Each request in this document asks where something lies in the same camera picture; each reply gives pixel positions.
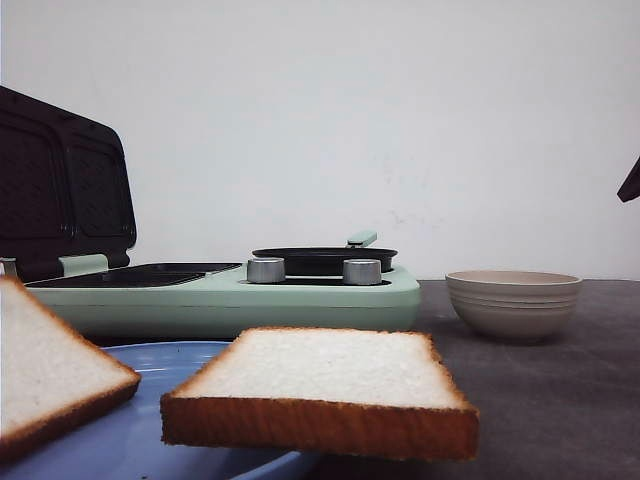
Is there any blue plastic plate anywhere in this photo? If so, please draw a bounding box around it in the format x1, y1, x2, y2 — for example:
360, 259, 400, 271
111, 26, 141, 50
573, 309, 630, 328
1, 341, 319, 479

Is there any breakfast maker hinged lid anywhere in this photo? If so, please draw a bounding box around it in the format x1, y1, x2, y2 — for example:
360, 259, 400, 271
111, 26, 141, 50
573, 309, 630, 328
1, 88, 136, 282

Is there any black frying pan green handle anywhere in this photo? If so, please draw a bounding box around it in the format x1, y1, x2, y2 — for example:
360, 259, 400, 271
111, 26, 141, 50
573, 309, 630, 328
252, 230, 398, 276

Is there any grey felt table mat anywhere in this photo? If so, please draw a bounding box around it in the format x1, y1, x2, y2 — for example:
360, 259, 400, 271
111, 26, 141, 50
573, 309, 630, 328
0, 278, 640, 480

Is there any silver left control knob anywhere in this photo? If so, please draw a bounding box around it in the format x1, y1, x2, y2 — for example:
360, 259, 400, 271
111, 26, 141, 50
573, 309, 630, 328
247, 257, 286, 284

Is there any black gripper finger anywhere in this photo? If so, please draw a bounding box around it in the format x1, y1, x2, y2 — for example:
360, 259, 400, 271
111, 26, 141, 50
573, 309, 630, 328
617, 158, 640, 202

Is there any silver right control knob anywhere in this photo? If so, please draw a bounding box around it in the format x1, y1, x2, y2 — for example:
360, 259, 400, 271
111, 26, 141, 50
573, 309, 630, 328
342, 258, 382, 286

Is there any beige ribbed bowl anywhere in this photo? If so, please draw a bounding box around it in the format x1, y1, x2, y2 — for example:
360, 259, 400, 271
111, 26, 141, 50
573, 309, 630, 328
445, 270, 582, 342

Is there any silver control knob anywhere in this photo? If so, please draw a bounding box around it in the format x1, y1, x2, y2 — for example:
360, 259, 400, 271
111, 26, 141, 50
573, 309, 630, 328
247, 257, 286, 284
342, 258, 382, 286

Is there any white bread slice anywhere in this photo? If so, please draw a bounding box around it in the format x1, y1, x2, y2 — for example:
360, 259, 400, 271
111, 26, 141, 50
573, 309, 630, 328
1, 276, 140, 463
160, 327, 480, 461

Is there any mint green breakfast maker base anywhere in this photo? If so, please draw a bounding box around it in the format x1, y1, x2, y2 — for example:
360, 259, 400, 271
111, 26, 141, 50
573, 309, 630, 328
26, 263, 421, 339

